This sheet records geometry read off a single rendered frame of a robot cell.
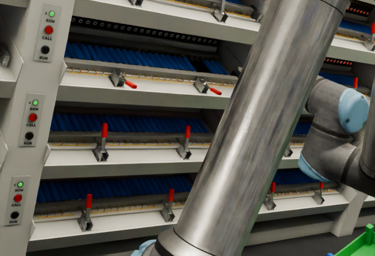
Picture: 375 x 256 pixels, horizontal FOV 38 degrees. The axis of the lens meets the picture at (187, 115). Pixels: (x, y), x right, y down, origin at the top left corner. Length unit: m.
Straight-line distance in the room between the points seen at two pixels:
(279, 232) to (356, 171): 0.84
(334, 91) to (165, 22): 0.43
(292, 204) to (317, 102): 0.77
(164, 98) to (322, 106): 0.40
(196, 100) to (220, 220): 0.70
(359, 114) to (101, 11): 0.61
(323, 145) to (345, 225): 1.05
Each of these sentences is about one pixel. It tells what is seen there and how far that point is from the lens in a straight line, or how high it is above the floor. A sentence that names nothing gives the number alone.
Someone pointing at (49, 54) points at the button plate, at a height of 0.61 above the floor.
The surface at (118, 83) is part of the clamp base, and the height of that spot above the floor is 0.55.
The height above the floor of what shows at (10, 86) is 0.53.
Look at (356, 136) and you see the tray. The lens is 2.21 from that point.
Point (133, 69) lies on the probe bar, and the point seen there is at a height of 0.58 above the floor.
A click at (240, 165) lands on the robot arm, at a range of 0.81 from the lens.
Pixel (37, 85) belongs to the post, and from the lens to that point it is 1.22.
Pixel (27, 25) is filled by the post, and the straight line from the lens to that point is 1.18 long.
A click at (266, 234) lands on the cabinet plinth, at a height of 0.04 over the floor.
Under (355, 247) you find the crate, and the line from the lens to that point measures 1.93.
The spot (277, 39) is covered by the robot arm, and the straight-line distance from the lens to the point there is 0.82.
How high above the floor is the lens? 0.84
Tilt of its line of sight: 14 degrees down
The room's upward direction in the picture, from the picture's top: 14 degrees clockwise
